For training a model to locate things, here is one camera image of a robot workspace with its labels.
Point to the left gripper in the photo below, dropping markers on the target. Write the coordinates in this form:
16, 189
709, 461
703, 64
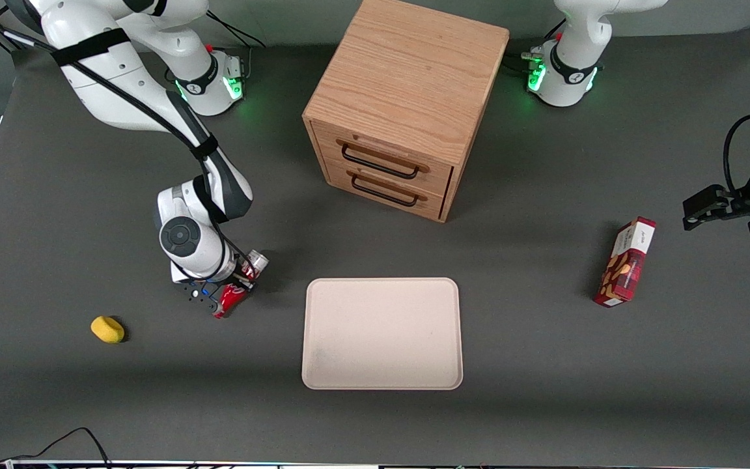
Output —
741, 200

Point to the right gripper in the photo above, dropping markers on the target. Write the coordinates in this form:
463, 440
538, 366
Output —
242, 272

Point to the red coke bottle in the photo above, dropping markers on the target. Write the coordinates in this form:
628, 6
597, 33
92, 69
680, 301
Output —
229, 301

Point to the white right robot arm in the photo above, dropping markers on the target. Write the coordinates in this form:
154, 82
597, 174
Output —
108, 78

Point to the beige plastic tray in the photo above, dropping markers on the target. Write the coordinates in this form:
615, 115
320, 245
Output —
381, 335

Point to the red cookie box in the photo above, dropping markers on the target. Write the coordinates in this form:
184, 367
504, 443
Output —
625, 264

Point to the yellow sponge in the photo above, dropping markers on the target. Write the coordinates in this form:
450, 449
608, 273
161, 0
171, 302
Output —
107, 329

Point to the wooden drawer cabinet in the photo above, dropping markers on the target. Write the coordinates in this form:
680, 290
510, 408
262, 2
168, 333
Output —
407, 71

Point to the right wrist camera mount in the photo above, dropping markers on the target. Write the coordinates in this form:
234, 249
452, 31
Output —
198, 292

